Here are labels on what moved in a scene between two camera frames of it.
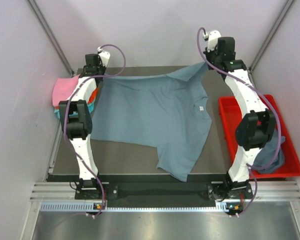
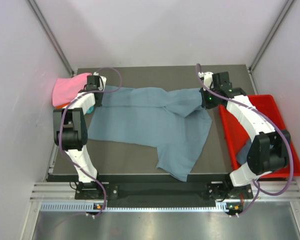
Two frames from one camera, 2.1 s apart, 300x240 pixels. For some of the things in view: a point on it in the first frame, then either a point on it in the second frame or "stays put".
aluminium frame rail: (277, 191) stays put
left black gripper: (102, 67) → (98, 103)
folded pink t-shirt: (63, 88) stays put
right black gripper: (207, 54) → (204, 103)
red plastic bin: (231, 117) stays put
